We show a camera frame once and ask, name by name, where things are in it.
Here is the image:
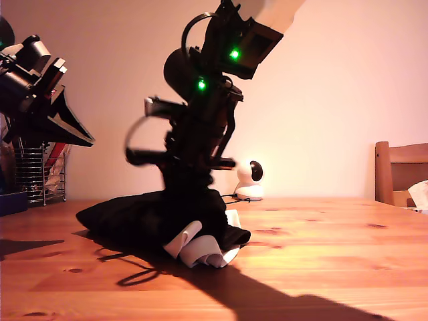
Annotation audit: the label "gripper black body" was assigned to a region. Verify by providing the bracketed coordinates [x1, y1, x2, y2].
[126, 113, 237, 170]
[0, 57, 68, 115]

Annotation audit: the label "black shorts with white stripes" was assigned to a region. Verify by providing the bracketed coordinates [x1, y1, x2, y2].
[76, 189, 251, 269]

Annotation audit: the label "red paper packet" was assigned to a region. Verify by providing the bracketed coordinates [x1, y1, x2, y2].
[45, 142, 68, 168]

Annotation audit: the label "clear plastic bag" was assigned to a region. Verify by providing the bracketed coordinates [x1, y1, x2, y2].
[45, 153, 67, 195]

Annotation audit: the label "dark brown jar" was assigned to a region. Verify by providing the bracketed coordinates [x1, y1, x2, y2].
[0, 142, 16, 195]

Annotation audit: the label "dark blue box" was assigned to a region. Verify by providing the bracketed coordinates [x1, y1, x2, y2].
[0, 191, 28, 217]

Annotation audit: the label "wooden chair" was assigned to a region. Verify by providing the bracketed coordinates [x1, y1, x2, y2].
[374, 140, 428, 207]

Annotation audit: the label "white tissue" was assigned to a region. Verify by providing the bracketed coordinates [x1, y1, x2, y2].
[407, 179, 428, 209]

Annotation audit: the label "arm thick sleeved cable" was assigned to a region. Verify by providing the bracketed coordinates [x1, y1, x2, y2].
[213, 100, 237, 158]

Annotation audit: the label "thin black camera cable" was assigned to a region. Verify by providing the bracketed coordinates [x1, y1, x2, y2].
[222, 193, 251, 203]

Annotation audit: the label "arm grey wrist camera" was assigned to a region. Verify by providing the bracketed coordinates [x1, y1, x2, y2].
[144, 96, 187, 118]
[0, 35, 51, 76]

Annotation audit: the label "white dome security camera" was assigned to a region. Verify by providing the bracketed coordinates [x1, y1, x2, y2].
[233, 159, 265, 202]

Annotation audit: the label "metal wire utensil caddy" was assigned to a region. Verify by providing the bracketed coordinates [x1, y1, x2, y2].
[13, 142, 67, 205]

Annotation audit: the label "wrist camera black cable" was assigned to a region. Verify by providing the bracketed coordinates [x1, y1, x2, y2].
[125, 115, 171, 158]

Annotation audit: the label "arm thin looped cable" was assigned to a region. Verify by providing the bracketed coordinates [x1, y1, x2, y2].
[181, 12, 217, 61]

